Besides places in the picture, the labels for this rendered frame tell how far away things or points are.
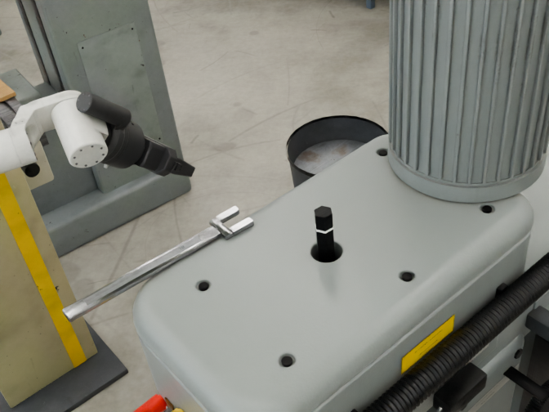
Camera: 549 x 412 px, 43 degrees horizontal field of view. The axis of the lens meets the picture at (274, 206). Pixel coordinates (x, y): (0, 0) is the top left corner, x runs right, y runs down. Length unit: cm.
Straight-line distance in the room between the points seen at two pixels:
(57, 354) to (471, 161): 254
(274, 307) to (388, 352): 13
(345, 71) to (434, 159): 413
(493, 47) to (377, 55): 438
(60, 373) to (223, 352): 254
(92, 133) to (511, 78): 66
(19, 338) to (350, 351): 239
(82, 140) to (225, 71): 401
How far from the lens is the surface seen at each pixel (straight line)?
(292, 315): 75
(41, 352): 312
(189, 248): 83
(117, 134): 121
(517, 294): 90
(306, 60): 514
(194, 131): 452
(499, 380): 114
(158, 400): 94
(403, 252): 81
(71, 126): 117
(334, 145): 336
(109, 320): 344
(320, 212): 77
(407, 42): 80
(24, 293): 290
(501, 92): 80
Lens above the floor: 246
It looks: 40 degrees down
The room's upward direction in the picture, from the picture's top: 7 degrees counter-clockwise
